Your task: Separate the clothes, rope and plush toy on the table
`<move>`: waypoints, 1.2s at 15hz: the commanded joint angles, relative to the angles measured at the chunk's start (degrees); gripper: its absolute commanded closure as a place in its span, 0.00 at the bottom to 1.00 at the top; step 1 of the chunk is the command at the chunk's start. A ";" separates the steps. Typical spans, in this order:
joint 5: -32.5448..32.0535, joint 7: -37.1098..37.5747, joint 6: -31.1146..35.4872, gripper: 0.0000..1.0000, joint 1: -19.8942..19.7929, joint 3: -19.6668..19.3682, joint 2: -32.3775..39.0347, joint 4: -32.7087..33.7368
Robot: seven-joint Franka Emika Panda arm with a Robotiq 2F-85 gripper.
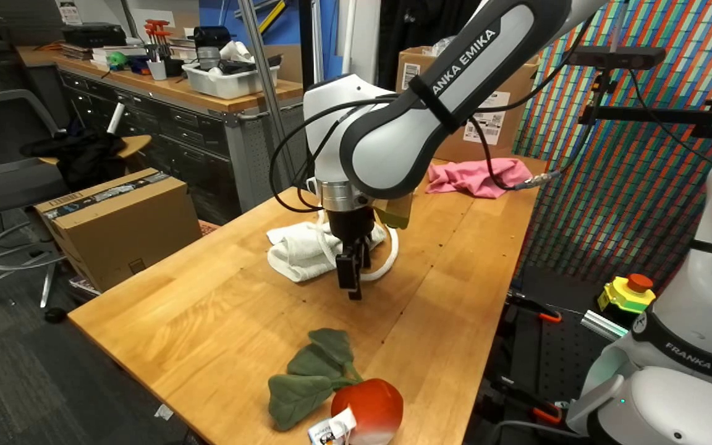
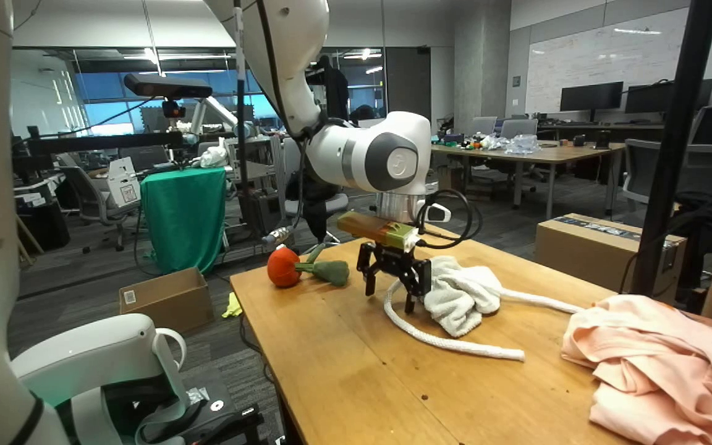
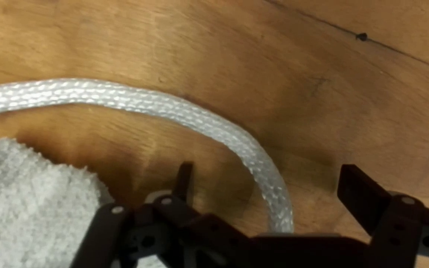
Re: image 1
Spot stand pole with square base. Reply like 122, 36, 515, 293
237, 0, 293, 169

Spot red radish plush green leaves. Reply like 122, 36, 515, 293
268, 328, 407, 445

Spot cardboard box with white label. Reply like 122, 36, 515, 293
393, 44, 539, 164

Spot black device on workbench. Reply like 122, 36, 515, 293
63, 22, 128, 49

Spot white towel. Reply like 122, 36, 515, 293
264, 216, 391, 286

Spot cardboard box with striped tape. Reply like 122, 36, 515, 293
33, 169, 202, 293

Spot black bar camera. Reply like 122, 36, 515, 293
558, 44, 671, 72

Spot yellow red emergency stop button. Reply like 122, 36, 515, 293
597, 272, 661, 318

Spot red tool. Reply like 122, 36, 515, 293
140, 17, 179, 44

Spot blue board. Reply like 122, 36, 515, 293
197, 0, 342, 49

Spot green item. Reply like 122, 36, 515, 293
106, 49, 153, 75

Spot white plastic bin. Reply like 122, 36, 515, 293
181, 59, 281, 103

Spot workbench with dark cabinets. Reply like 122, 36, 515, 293
14, 44, 310, 225

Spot black rack with orange clamps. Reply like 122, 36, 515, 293
495, 287, 598, 430

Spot white bottle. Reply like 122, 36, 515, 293
147, 56, 170, 84

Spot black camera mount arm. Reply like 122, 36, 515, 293
576, 96, 712, 145

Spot black office chair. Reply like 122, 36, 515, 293
0, 84, 75, 221

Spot bright pink cloth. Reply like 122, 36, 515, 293
425, 156, 536, 203

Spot black bag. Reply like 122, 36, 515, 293
19, 132, 128, 192

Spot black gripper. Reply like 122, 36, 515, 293
325, 203, 379, 302

